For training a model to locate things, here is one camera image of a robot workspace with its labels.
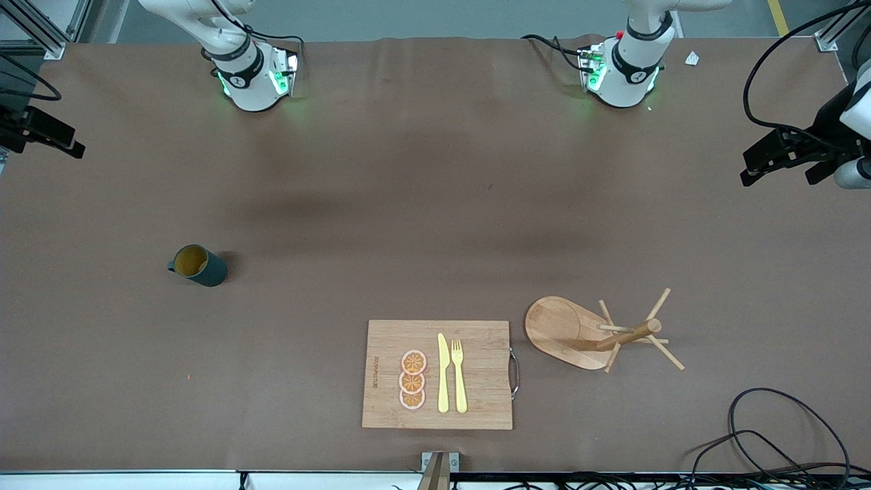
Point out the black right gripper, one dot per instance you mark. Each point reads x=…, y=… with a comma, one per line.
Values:
x=15, y=129

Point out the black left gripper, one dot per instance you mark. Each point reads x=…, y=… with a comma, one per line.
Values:
x=818, y=138

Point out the teal cup yellow inside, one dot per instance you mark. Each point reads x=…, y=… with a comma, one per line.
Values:
x=207, y=272

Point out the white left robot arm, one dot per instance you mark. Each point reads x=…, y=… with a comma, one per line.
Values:
x=622, y=85

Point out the wooden cup rack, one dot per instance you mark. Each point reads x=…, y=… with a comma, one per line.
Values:
x=558, y=330

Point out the white paper scrap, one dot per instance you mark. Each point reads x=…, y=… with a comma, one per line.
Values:
x=692, y=58

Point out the brown table cover mat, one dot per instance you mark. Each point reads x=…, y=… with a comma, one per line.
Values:
x=340, y=204

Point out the yellow plastic fork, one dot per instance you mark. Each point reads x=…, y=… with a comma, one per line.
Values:
x=460, y=388

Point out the yellow plastic knife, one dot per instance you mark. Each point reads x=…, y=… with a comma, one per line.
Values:
x=443, y=381

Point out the orange slice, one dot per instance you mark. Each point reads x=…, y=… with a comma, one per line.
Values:
x=414, y=361

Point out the aluminium frame profile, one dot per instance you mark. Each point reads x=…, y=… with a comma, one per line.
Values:
x=47, y=41
x=827, y=42

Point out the metal bracket with post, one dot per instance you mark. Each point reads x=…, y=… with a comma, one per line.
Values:
x=454, y=461

